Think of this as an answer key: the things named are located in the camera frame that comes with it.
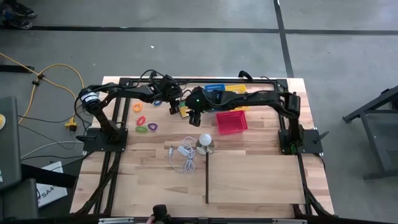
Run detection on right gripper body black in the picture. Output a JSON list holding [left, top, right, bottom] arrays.
[[185, 87, 212, 127]]

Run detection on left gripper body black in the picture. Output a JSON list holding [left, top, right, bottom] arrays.
[[152, 74, 184, 115]]

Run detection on yellow crayon box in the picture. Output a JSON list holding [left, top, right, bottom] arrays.
[[178, 105, 191, 119]]

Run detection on blue plastic basket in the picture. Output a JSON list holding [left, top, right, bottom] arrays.
[[200, 83, 226, 112]]

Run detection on brass lamp with white bulb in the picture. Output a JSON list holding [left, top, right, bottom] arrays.
[[195, 133, 215, 156]]

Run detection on red plastic basket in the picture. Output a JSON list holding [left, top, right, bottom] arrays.
[[215, 110, 249, 135]]

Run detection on yellow plastic basket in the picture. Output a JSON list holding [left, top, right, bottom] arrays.
[[224, 83, 249, 112]]

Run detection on raised wooden shelf board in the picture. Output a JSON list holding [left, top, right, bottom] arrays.
[[207, 154, 306, 205]]

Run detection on black handheld device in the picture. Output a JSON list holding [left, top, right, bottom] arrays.
[[152, 203, 172, 224]]

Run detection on black floor bar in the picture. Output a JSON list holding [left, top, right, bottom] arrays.
[[0, 64, 35, 74]]

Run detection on black metal stand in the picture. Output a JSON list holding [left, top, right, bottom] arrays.
[[341, 85, 398, 181]]

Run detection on white printed box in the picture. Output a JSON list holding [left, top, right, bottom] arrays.
[[35, 161, 68, 208]]

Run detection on person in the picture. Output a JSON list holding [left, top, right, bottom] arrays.
[[0, 0, 38, 30]]

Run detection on dark grey case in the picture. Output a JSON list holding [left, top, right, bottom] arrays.
[[0, 96, 22, 190]]

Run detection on dark grey box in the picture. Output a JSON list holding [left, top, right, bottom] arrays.
[[0, 179, 40, 220]]

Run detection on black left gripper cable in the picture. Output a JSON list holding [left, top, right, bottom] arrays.
[[136, 68, 187, 94]]

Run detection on black metal table frame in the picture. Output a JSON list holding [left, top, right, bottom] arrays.
[[70, 76, 335, 218]]

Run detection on white lamp power cord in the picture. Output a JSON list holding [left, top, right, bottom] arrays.
[[168, 136, 198, 174]]

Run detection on black shelf support frame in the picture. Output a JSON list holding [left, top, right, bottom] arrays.
[[205, 152, 210, 205]]

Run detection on yellow extension cord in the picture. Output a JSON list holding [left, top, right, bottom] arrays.
[[0, 52, 86, 131]]

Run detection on white floor cable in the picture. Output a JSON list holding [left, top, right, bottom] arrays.
[[20, 141, 85, 159]]

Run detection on black floor cable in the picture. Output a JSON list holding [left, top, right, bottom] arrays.
[[17, 114, 66, 124]]

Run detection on silver metal bracket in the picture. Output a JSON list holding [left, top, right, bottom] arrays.
[[272, 218, 308, 224], [98, 217, 135, 224]]

